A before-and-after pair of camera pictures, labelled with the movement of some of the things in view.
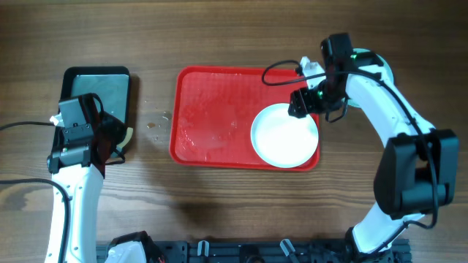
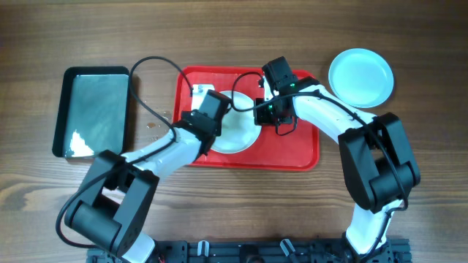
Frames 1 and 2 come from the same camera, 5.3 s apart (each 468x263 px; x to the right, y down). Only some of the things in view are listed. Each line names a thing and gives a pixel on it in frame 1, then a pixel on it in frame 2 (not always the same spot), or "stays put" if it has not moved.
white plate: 281,139 -> 239,131
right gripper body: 319,99 -> 270,115
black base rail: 263,251 stays put
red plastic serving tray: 211,112 stays put
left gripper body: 117,130 -> 216,129
